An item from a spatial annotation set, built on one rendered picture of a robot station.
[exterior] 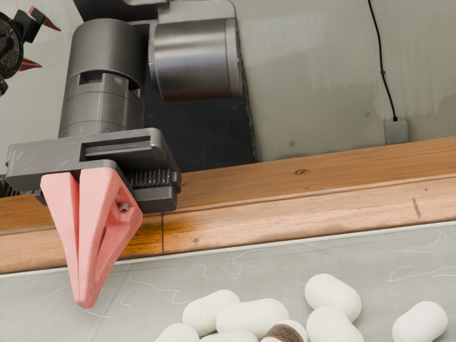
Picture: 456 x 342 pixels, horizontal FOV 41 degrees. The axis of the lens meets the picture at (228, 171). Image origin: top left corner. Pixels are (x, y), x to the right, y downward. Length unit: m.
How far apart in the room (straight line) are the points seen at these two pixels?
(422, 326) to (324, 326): 0.05
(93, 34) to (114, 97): 0.06
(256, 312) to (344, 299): 0.05
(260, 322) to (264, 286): 0.07
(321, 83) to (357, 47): 0.18
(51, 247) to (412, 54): 1.97
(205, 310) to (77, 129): 0.15
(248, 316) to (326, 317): 0.04
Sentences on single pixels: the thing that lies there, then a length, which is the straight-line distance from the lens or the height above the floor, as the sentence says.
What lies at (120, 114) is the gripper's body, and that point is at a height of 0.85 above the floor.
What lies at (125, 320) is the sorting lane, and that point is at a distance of 0.39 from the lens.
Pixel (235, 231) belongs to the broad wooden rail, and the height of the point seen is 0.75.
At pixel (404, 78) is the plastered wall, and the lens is 2.35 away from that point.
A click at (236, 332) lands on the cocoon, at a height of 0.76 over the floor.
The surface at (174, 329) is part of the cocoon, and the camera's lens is 0.32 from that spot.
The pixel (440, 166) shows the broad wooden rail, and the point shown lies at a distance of 0.48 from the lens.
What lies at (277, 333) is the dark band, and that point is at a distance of 0.31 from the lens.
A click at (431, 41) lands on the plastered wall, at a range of 2.34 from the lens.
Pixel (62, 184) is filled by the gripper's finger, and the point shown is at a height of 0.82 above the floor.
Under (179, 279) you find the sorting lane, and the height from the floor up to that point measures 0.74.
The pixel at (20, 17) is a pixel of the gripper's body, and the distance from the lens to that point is 1.49.
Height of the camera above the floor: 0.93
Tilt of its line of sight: 18 degrees down
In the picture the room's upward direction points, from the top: 10 degrees counter-clockwise
